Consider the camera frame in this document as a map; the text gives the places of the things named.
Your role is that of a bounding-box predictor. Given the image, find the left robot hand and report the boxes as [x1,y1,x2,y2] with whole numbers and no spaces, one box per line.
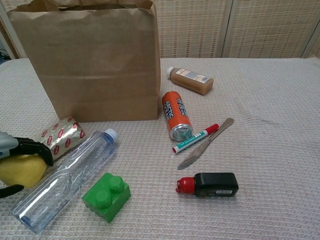
[0,130,54,200]

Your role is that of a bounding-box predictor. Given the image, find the yellow pear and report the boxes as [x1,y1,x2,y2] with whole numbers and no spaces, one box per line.
[0,153,48,189]

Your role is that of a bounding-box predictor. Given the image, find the gold foil block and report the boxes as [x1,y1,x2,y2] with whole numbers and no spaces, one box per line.
[32,116,86,162]

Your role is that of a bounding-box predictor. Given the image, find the clear plastic water bottle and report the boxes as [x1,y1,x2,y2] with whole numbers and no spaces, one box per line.
[12,128,119,235]

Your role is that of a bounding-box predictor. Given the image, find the green toy brick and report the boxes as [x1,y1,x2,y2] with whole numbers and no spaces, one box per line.
[81,172,132,224]

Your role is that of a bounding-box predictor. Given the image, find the brown paper bag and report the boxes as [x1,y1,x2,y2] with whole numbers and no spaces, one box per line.
[6,0,162,123]

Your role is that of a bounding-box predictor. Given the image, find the orange drink can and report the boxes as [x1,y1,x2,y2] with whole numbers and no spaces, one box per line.
[161,91,195,142]

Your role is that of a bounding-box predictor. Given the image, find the brown juice bottle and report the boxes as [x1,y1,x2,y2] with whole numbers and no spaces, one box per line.
[166,66,215,96]

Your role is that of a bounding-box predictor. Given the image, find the black bottle with red cap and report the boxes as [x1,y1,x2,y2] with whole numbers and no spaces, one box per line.
[175,172,240,198]

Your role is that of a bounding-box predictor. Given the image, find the marker pen with red cap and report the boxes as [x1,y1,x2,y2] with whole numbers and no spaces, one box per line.
[171,123,220,155]

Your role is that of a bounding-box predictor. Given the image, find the metal table knife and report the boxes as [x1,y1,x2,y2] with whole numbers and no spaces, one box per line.
[176,117,235,171]

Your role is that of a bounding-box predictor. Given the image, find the woven folding screen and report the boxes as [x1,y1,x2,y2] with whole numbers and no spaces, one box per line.
[0,0,320,60]

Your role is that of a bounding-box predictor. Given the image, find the beige woven tablecloth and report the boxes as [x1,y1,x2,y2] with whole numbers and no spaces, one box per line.
[0,57,320,240]

